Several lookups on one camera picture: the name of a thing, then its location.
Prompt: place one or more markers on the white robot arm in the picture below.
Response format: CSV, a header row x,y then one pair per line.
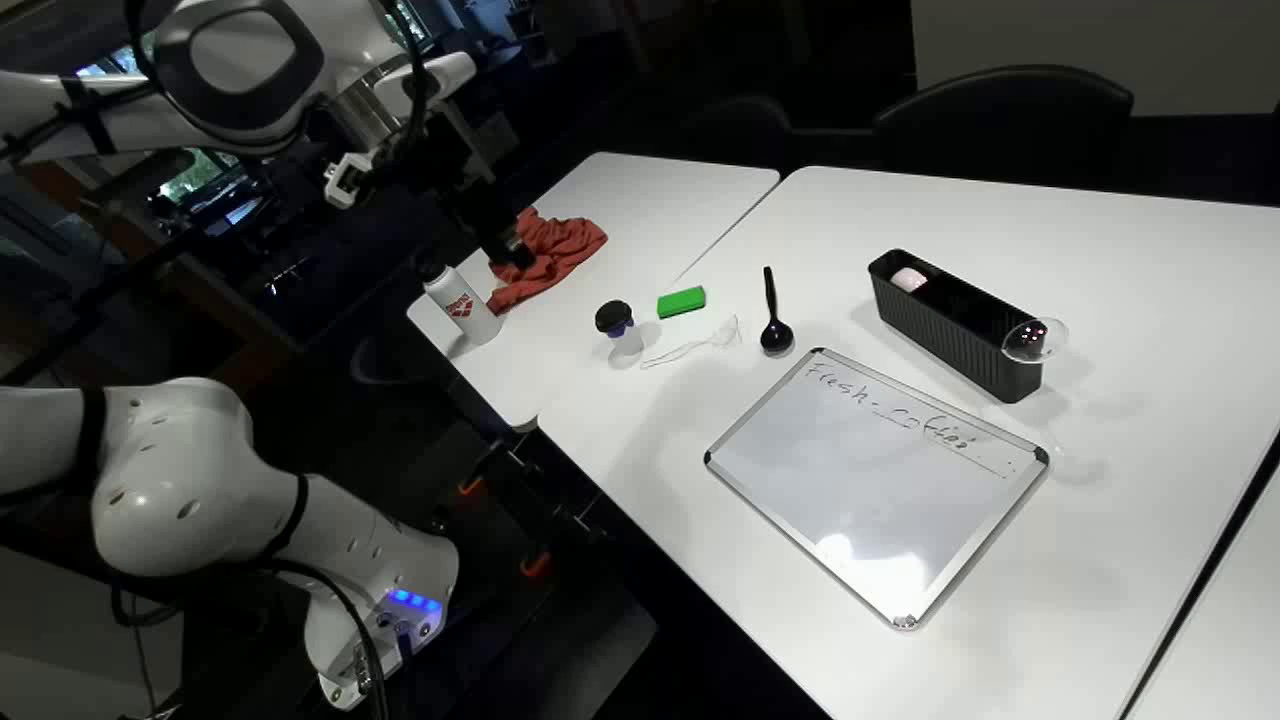
x,y
171,464

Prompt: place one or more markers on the black rectangular rack bin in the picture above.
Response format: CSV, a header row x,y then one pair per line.
x,y
954,321

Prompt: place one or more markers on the clear plastic spoon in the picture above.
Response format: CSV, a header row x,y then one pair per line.
x,y
720,337

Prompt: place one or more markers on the green rectangular block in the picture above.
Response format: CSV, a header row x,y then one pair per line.
x,y
682,303

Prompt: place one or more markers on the black plastic spoon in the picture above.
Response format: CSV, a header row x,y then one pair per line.
x,y
778,332

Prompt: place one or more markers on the red-orange cloth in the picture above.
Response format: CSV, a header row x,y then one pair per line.
x,y
557,249

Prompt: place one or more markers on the white bottle with red label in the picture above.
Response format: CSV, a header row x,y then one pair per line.
x,y
463,305

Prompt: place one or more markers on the pink object in bin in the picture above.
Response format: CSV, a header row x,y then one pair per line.
x,y
908,278

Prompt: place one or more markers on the black office chair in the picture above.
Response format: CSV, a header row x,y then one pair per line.
x,y
1017,115

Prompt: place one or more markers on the small whiteboard with metal frame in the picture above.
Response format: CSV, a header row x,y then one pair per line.
x,y
888,490

